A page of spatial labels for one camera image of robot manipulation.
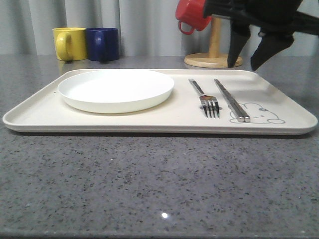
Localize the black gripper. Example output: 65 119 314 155
202 0 319 71

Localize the silver metal fork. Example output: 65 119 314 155
189 79 220 119

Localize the white round plate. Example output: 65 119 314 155
58 69 174 114

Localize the wooden mug tree stand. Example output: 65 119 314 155
184 17 228 68

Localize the red enamel mug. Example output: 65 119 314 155
175 0 212 35

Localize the cream rabbit serving tray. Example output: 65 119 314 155
2 69 318 135

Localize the dark blue mug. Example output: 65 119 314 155
85 27 120 62

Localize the yellow mug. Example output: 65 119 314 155
52 27 87 61

